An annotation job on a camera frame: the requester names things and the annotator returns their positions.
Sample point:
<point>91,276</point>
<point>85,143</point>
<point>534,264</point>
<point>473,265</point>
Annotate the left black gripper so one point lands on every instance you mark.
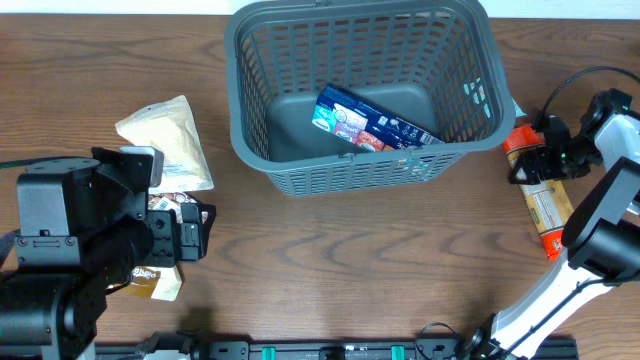
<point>187,237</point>

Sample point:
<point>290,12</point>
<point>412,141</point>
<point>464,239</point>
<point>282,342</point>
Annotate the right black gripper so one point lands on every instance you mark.
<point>539,167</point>

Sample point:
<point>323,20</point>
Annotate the orange cracker sleeve pack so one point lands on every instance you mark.
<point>547,202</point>

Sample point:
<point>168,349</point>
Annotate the teal snack packet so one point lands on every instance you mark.
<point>518,111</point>

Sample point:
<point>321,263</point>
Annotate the beige pouch with label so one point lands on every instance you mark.
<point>170,128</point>

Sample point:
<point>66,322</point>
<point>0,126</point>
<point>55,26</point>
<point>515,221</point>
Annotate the tissue multipack blue side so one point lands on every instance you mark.
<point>364,124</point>

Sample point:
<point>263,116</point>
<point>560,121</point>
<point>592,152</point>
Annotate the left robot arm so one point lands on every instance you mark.
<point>85,225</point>

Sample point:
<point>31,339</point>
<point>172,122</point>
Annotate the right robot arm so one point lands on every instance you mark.
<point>600,249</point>

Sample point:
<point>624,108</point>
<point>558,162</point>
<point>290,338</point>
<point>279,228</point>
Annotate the brown cookie snack pouch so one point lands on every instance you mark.
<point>156,282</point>

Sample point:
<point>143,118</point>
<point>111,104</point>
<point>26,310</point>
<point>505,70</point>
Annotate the grey plastic lattice basket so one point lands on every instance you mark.
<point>433,63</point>

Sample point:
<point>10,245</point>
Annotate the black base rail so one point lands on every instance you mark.
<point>183,346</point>

